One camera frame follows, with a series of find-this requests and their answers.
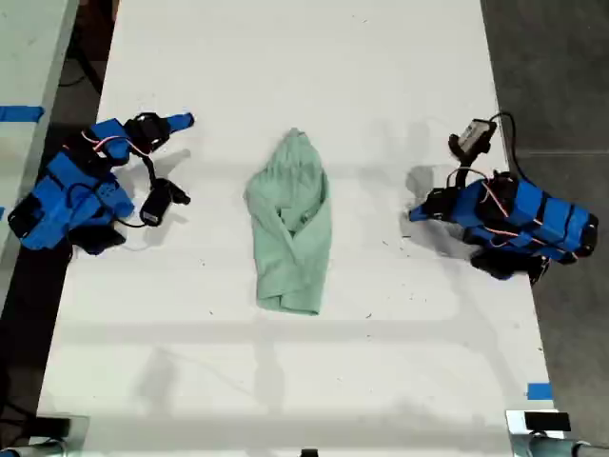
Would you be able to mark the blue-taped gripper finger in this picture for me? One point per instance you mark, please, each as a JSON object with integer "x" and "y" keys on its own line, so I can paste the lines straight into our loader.
{"x": 177, "y": 119}
{"x": 420, "y": 216}
{"x": 173, "y": 128}
{"x": 419, "y": 208}

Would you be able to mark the pale green T-shirt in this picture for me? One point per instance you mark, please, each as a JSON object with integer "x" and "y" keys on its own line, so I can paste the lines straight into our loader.
{"x": 290, "y": 228}

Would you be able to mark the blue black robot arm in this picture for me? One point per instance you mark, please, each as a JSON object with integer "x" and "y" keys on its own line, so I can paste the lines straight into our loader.
{"x": 547, "y": 214}
{"x": 71, "y": 190}

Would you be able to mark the long blue tape strip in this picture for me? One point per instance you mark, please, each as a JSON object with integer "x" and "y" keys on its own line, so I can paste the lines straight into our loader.
{"x": 21, "y": 114}

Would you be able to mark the grey side table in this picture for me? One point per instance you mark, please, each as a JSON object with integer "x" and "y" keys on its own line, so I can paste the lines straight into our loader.
{"x": 28, "y": 47}

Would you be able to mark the short blue tape strip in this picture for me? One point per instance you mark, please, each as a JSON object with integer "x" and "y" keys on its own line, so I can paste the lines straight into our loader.
{"x": 540, "y": 391}

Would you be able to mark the small black box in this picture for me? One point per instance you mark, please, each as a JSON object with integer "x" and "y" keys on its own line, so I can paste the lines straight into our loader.
{"x": 53, "y": 426}
{"x": 547, "y": 422}

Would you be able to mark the black camera stalk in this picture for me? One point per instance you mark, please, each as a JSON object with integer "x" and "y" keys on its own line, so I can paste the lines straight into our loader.
{"x": 151, "y": 170}
{"x": 464, "y": 164}

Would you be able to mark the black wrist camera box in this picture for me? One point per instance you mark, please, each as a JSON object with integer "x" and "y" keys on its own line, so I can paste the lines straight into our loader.
{"x": 476, "y": 131}
{"x": 157, "y": 202}

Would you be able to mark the metal table bracket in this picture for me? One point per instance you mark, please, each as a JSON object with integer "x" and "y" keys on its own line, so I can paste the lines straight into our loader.
{"x": 516, "y": 440}
{"x": 78, "y": 438}

